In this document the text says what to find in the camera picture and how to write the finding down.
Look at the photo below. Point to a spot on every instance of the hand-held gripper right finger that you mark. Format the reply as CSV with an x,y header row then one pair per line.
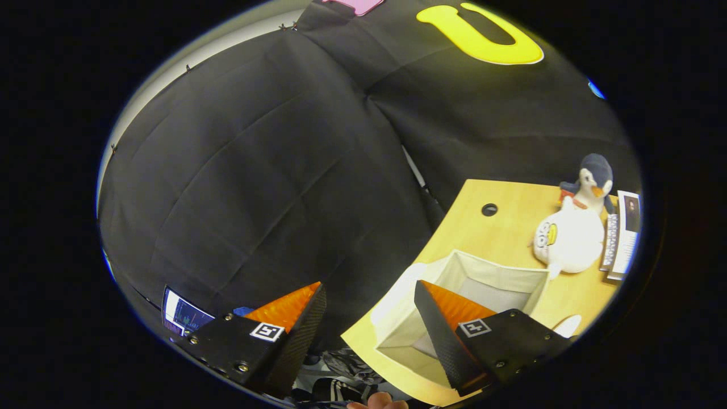
x,y
443,341

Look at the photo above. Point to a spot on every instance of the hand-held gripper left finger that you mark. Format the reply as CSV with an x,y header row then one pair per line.
x,y
301,341

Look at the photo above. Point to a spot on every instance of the beige fabric storage box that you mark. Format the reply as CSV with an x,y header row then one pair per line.
x,y
494,284

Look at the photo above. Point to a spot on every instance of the white striped canvas shoe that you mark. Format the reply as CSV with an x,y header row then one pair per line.
x,y
568,328

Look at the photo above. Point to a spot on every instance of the blue cloth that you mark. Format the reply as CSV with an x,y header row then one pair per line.
x,y
242,311

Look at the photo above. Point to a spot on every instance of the white duck plush toy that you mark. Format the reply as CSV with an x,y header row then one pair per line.
x,y
571,238

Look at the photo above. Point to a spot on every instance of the patterned grey booklet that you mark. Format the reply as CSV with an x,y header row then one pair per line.
x,y
610,244

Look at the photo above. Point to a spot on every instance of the white book with portrait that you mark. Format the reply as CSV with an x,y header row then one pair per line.
x,y
627,238

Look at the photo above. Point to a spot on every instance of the blue grey penguin plush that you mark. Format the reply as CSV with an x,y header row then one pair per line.
x,y
596,170

